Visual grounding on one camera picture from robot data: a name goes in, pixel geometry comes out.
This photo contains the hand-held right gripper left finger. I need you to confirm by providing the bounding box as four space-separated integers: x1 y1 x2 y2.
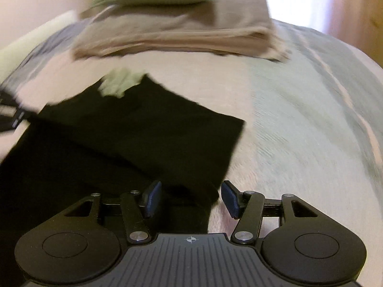
64 181 162 244

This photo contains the black garment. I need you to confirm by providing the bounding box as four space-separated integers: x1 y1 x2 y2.
0 67 246 287

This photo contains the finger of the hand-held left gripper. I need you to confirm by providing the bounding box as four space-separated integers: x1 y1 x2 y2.
0 88 32 133

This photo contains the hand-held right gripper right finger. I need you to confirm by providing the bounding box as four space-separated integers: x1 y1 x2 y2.
220 180 319 244

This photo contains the beige folded cloth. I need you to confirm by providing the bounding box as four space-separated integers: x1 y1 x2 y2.
72 0 292 63

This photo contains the grey-blue bed sheet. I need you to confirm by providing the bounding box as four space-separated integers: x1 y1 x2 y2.
0 25 87 92

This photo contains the white pillow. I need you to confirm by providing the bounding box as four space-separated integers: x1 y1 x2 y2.
0 10 79 80

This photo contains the pale curtain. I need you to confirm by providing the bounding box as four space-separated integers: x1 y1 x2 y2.
217 0 340 35

